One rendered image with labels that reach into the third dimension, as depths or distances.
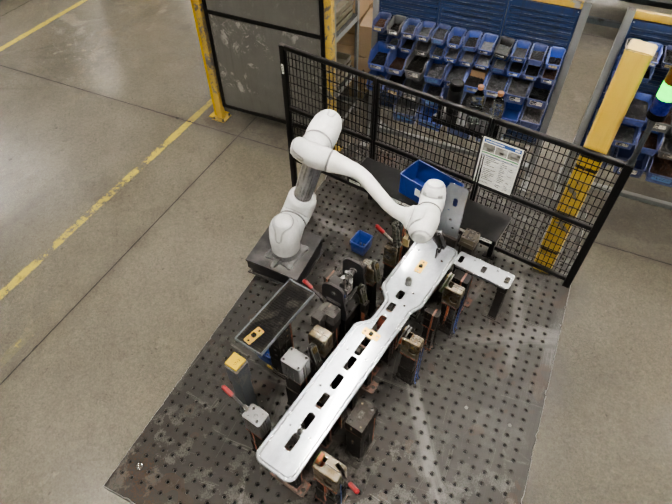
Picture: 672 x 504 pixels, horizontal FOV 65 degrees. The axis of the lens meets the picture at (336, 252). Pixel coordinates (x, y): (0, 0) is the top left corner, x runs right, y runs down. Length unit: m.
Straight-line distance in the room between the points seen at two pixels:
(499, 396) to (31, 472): 2.57
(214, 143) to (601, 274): 3.42
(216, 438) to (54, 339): 1.78
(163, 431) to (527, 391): 1.68
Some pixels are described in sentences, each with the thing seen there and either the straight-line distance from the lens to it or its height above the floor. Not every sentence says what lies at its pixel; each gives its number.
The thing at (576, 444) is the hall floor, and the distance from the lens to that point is 3.49.
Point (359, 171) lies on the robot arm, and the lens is 2.26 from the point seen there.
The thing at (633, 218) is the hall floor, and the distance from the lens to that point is 4.80.
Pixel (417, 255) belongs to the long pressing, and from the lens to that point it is 2.67.
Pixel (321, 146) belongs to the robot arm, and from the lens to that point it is 2.29.
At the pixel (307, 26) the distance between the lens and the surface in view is 4.34.
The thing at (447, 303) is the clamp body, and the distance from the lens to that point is 2.58.
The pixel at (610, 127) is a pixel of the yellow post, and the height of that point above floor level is 1.67.
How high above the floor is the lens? 3.01
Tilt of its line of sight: 49 degrees down
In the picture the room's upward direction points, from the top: 1 degrees counter-clockwise
